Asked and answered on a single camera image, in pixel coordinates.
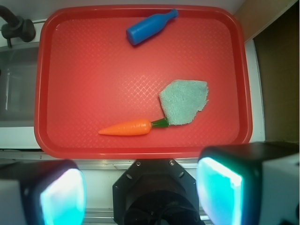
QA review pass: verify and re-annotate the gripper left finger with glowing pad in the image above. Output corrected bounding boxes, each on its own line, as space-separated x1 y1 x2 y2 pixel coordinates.
0 160 87 225

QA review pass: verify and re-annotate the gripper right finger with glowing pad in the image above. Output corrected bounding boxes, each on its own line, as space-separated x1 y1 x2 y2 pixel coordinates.
196 142 300 225

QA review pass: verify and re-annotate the orange toy carrot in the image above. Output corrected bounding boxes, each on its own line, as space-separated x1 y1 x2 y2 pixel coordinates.
98 118 169 136

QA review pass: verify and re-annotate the light green woven cloth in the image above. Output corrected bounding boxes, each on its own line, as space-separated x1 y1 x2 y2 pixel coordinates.
159 80 209 126

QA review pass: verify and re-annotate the red plastic tray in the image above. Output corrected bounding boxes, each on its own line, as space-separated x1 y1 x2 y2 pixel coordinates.
34 5 252 159

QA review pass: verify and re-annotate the grey metal sink basin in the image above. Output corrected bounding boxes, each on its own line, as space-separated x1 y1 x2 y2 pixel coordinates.
0 43 38 127

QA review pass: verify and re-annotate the dark sink faucet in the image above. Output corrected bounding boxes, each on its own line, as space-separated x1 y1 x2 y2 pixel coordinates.
0 5 36 48

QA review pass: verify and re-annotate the blue toy bottle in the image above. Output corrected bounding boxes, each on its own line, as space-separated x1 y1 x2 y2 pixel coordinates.
126 9 179 45

